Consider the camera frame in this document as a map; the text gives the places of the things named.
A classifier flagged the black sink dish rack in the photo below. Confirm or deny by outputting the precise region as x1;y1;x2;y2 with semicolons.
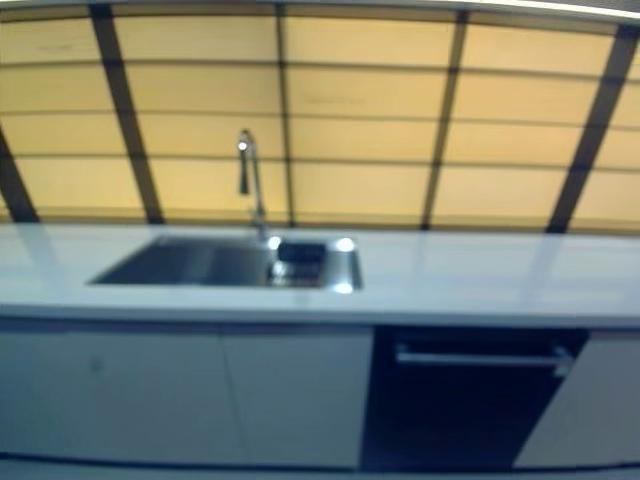
269;241;327;290

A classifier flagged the stainless steel kitchen sink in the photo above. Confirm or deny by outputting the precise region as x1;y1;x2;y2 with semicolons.
86;234;364;294

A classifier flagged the white kitchen cabinet door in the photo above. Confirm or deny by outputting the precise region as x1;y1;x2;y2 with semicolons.
513;335;640;471
221;329;375;471
0;327;251;465

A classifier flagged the chrome gooseneck faucet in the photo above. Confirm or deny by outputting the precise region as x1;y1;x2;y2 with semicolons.
236;128;272;247

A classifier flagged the black wire dishwasher rack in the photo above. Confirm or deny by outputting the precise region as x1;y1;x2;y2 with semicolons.
360;325;590;472

